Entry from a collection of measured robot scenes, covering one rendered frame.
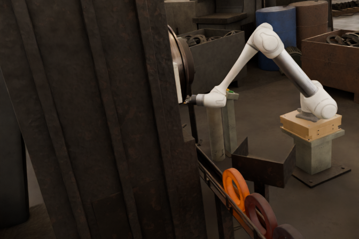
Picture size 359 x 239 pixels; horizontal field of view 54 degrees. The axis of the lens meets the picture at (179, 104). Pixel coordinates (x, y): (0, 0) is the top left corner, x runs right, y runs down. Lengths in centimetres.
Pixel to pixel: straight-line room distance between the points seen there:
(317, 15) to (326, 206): 354
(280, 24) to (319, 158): 283
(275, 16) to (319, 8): 71
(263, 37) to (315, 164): 113
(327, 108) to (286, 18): 303
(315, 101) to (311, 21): 325
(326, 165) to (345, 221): 57
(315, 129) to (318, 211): 56
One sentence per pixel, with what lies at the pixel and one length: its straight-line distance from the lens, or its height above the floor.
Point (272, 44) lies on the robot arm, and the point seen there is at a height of 111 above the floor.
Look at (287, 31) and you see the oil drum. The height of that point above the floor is 58.
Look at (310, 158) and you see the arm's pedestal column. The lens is 284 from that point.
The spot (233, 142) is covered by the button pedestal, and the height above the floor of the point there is 11.
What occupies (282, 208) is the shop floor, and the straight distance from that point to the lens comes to 260.
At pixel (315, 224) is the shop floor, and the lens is 250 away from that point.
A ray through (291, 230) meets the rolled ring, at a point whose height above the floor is 77.
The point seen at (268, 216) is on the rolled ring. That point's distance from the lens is 136.
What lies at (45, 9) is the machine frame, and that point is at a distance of 136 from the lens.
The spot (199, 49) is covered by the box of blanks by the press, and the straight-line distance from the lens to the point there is 428.
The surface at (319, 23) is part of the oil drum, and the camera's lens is 569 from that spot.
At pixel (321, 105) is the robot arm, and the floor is 67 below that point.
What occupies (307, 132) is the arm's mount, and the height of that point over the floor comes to 43.
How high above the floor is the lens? 161
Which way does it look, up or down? 21 degrees down
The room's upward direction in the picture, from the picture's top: 8 degrees counter-clockwise
